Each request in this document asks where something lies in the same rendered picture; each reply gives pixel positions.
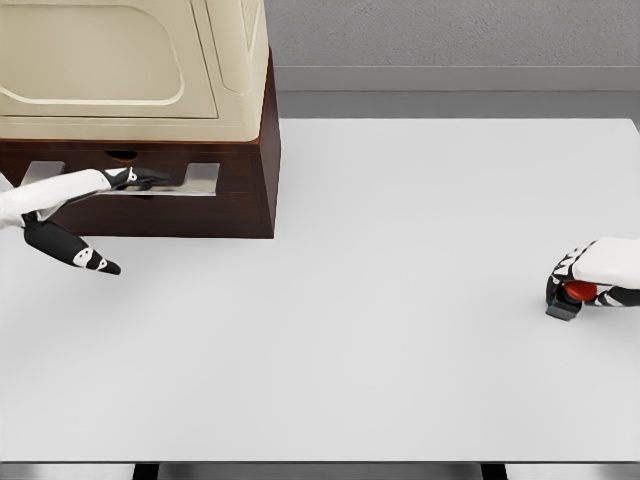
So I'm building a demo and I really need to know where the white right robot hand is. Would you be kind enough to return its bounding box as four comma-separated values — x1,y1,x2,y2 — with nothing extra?
545,236,640,309

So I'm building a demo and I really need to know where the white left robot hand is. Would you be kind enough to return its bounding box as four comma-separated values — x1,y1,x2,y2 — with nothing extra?
0,166,173,277

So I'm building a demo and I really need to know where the red button switch grey base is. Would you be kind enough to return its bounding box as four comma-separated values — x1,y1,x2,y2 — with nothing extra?
545,280,600,324

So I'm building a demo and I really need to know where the brown drawer with metal handle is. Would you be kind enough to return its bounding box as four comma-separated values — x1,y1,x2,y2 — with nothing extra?
0,149,265,239

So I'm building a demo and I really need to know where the beige and brown cabinet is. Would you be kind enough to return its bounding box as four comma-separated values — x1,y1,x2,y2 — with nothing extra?
0,0,282,240

